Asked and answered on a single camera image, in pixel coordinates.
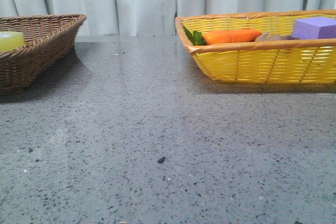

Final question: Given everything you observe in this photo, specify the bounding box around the purple foam block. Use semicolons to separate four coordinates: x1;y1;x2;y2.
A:
292;17;335;40

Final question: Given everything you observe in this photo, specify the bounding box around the yellow woven basket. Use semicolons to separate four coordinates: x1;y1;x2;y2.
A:
175;9;335;84

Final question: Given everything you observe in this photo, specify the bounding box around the orange toy carrot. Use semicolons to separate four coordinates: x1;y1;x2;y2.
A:
183;26;263;46

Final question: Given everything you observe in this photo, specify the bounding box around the yellow tape roll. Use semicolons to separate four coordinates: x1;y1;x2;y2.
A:
0;31;25;52

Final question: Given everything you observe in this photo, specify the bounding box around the brown toy potato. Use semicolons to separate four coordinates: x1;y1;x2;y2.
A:
254;32;299;42

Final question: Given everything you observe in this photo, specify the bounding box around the small black debris chip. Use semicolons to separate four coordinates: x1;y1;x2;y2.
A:
157;156;165;164

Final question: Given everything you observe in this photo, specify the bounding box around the brown wicker basket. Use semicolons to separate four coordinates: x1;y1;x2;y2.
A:
1;14;87;95

